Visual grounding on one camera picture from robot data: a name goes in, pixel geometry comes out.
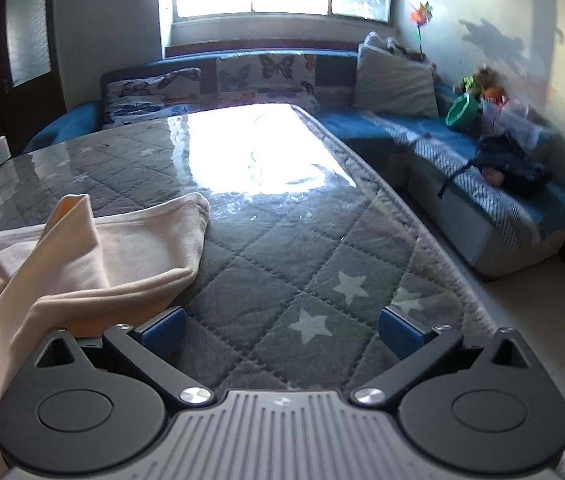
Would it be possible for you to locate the blue sofa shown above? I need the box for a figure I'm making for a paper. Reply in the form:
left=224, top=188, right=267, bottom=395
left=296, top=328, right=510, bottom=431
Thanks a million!
left=25, top=50, right=565, bottom=281

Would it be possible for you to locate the butterfly print pillow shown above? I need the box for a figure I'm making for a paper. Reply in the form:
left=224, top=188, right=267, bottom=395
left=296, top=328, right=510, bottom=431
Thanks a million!
left=215, top=52, right=321, bottom=114
left=101, top=67, right=203, bottom=131

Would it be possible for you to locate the plush toy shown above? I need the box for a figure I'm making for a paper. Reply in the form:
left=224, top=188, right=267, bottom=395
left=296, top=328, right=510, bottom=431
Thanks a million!
left=455, top=64, right=509, bottom=107

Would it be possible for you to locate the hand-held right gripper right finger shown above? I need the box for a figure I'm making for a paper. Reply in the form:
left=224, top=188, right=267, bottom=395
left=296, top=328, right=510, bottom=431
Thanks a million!
left=349, top=306, right=531, bottom=407

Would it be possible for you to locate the striped sofa blanket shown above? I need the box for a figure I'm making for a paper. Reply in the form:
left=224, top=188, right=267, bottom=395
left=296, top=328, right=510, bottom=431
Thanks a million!
left=362, top=109, right=534, bottom=257

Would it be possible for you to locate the grey cushion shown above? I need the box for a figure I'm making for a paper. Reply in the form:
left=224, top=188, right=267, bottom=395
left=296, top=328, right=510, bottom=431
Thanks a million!
left=352, top=42, right=440, bottom=119

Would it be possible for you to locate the cream long-sleeve shirt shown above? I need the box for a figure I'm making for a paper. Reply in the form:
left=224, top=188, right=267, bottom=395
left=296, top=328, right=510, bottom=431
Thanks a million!
left=0, top=192, right=212, bottom=480

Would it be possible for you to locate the orange flower toy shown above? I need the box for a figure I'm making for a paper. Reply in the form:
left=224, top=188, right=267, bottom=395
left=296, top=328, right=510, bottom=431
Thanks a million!
left=409, top=1, right=434, bottom=57

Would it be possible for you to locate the dark wooden glass door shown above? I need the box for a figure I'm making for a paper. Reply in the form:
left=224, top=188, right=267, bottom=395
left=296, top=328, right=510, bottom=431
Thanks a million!
left=0, top=0, right=69, bottom=142

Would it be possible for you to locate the green bowl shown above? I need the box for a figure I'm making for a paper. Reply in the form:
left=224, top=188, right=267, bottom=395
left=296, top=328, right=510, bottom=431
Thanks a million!
left=445, top=92, right=484, bottom=134

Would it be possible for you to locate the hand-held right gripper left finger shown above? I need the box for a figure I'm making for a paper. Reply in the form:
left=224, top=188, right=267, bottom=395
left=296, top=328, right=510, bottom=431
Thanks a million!
left=35, top=306, right=216, bottom=407

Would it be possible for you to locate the clear plastic box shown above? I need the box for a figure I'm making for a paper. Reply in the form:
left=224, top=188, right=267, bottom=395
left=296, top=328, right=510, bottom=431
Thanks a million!
left=479, top=97, right=556, bottom=149

